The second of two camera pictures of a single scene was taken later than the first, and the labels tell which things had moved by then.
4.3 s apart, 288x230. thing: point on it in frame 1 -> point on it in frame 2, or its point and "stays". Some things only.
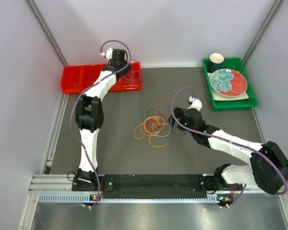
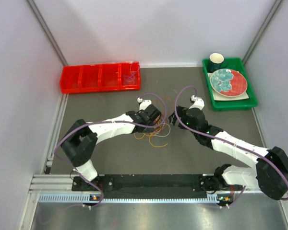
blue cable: [137, 60] -> [130, 79]
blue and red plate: [228, 82] stays
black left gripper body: [124, 64] -> [148, 130]
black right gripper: [179, 114] stays
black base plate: [142, 182] stays
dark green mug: [216, 62] stays
